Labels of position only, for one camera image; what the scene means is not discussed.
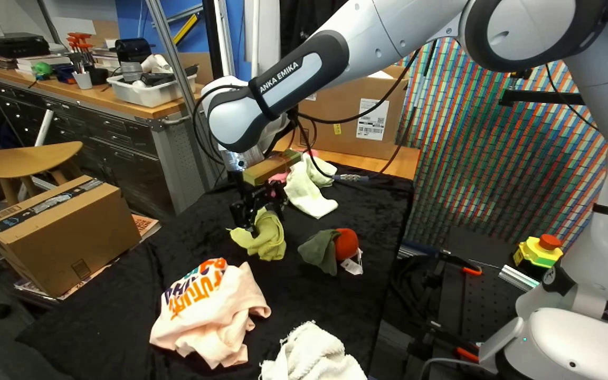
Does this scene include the pale green towel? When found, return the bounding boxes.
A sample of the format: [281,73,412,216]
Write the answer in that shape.
[307,154,341,188]

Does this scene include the yellow emergency stop red button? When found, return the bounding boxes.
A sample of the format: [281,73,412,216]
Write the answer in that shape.
[513,232,566,271]

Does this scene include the black table cloth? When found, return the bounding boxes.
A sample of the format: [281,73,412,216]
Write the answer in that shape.
[16,150,418,380]

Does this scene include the black curtain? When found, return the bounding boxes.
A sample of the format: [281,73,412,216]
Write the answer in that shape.
[280,0,348,39]

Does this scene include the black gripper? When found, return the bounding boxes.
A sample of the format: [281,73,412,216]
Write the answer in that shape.
[230,180,285,230]

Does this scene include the black case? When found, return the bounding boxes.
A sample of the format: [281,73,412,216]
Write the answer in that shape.
[0,32,52,61]

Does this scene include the wooden stool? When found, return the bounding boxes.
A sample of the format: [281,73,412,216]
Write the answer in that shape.
[0,140,86,206]

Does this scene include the black clamp orange handle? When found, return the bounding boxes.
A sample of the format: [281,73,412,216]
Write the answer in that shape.
[435,248,485,279]
[420,316,483,365]

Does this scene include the silver metal cylinder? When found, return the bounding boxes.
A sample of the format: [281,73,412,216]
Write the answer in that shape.
[499,261,544,294]

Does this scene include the colourful striped backdrop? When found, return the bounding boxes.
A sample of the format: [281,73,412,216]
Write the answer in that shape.
[395,39,608,252]

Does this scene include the long cardboard box black tape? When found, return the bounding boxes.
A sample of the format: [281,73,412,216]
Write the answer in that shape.
[0,176,141,299]

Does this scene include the small white towel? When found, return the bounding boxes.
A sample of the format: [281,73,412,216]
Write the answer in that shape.
[259,321,370,380]

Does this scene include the small yellow-green towel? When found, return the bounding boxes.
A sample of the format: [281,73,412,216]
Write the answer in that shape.
[228,206,289,263]

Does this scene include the black camera mount rod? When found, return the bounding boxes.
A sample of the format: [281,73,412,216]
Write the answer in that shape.
[499,86,587,110]

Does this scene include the peach printed t-shirt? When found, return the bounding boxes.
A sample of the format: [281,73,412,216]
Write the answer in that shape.
[149,256,272,372]

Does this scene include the black vertical pole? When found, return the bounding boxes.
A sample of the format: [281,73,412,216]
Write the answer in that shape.
[202,0,243,82]

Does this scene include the black appliance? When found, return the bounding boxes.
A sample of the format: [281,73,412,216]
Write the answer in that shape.
[115,39,152,77]

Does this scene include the large white towel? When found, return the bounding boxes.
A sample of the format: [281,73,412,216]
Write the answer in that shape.
[281,150,341,220]

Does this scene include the cardboard box with white label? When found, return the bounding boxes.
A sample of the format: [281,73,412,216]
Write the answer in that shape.
[295,60,408,160]

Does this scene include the silver metal rail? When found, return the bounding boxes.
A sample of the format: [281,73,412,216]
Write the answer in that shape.
[141,0,228,186]

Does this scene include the grey workbench wooden top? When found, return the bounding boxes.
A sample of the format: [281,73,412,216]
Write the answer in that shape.
[0,52,226,217]

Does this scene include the orange plush radish green leaves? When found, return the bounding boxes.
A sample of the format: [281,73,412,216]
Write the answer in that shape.
[295,226,366,279]

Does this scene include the white plastic bin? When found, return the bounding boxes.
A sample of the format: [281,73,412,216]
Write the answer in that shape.
[107,66,198,110]

